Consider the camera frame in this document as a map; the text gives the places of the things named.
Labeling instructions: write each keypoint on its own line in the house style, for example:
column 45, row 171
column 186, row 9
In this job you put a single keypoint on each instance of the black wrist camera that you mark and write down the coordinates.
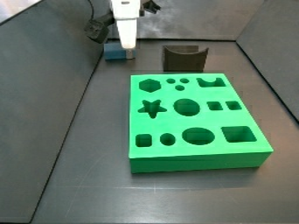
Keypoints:
column 97, row 28

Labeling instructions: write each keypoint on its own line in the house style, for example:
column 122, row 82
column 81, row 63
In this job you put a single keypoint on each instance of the green foam shape board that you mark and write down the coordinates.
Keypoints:
column 190, row 125

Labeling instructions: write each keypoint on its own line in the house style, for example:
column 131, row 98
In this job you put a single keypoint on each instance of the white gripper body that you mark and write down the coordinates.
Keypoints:
column 126, row 14

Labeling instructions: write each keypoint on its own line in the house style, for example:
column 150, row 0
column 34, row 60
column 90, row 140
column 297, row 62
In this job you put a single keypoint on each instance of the black curved fixture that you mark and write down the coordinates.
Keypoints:
column 185, row 58

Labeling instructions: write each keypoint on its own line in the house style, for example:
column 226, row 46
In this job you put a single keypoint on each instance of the blue rectangular block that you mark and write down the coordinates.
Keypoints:
column 115, row 52

